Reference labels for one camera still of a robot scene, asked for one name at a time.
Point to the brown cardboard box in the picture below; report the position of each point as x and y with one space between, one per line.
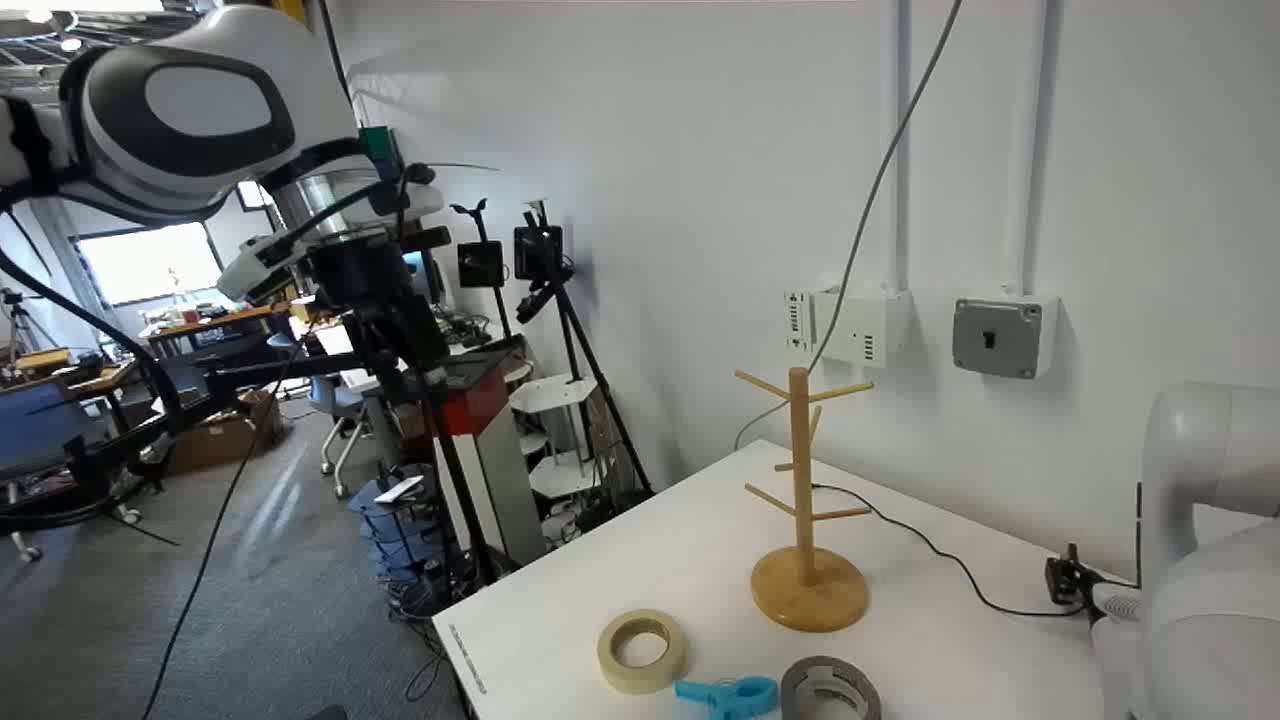
220 441

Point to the white office chair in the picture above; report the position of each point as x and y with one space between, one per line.
351 415

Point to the white idle robot arm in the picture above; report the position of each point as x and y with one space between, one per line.
1202 603

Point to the white wall socket box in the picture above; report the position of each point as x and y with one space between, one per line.
865 327

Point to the bright window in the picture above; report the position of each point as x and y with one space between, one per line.
144 260

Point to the beige masking tape roll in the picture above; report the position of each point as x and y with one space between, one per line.
616 660

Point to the small black device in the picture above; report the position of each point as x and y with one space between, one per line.
1068 582

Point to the blue plastic clamp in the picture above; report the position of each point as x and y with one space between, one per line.
724 699

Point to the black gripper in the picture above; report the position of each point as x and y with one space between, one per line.
384 327

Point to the black stand with camera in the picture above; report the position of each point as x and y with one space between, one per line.
483 260

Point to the white wall conduit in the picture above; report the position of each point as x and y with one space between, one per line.
1040 135
902 135

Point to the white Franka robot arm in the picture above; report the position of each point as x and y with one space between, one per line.
203 105

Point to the black boom stand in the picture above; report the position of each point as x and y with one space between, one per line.
266 370

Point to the white shelf unit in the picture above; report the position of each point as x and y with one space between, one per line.
563 433

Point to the wooden work desk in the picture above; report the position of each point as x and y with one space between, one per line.
226 322

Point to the wooden peg rack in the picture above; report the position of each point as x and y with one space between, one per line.
808 586

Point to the grey masking tape roll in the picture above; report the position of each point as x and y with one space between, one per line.
801 685

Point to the blue crate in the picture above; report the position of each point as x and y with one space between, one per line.
403 532

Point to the red black cart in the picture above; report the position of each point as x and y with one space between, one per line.
483 441

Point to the black tripod with camera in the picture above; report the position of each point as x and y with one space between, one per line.
536 253

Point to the grey wall junction box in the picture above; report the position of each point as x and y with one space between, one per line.
1002 336

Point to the blue chair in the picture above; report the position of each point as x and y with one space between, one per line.
42 427

